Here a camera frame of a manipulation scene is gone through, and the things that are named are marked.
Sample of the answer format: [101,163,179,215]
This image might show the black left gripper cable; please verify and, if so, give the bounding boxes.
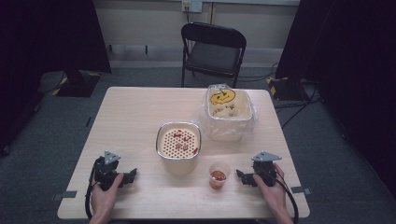
[84,167,97,220]

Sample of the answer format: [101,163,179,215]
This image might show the small clear plastic cup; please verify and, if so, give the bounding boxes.
[208,161,232,190]

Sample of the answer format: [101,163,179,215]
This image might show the perforated cream strainer insert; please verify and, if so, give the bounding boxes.
[162,127,199,158]

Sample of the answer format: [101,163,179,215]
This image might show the black stand base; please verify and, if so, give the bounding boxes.
[51,69,103,98]
[265,76,310,102]

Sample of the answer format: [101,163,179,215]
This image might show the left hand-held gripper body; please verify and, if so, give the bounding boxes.
[92,150,125,191]

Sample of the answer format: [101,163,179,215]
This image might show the black curtain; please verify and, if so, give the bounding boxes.
[0,0,112,157]
[275,0,396,200]

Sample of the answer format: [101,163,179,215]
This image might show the black floor cable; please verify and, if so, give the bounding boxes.
[274,81,322,129]
[236,62,281,84]

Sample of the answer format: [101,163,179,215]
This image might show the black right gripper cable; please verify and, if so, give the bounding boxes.
[273,173,300,224]

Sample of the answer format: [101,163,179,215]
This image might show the cream bin with metal rim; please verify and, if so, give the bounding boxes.
[155,121,203,177]

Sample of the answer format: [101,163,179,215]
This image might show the cream trash bin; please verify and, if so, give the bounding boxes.
[205,88,253,142]

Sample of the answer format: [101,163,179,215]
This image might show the person's left hand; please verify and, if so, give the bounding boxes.
[90,173,125,220]

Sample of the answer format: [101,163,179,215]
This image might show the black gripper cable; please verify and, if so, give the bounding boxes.
[273,173,300,224]
[84,167,97,220]

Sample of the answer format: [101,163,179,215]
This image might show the white wall socket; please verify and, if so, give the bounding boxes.
[181,0,204,14]

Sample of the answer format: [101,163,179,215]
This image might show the red food pieces on strainer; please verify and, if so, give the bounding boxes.
[172,129,199,156]

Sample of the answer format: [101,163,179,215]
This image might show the person's right hand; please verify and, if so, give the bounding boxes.
[252,162,290,218]

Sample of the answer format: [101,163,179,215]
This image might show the red food scraps in cup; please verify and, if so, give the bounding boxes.
[211,170,227,182]

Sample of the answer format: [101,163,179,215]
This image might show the black folding chair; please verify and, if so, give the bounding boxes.
[179,21,248,89]

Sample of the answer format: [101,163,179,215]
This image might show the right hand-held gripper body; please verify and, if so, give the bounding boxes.
[250,150,283,188]

